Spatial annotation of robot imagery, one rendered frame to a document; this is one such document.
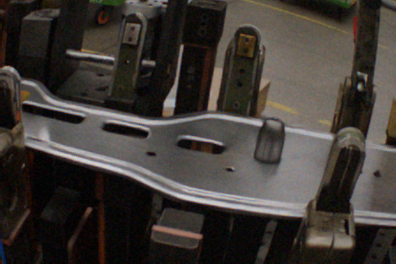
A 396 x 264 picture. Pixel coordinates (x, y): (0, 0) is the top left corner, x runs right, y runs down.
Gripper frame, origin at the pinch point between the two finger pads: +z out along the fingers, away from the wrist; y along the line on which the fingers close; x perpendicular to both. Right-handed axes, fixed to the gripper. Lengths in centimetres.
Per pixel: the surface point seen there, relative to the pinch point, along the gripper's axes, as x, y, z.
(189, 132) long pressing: -22.2, -2.5, 27.5
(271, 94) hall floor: -6, -301, 128
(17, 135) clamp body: -38.3, 16.0, 23.6
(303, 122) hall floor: 14, -268, 128
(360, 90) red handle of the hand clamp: -0.4, -12.9, 21.2
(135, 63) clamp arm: -31.5, -12.3, 23.7
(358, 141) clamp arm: -5.3, 18.3, 16.1
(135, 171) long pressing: -25.9, 9.0, 27.8
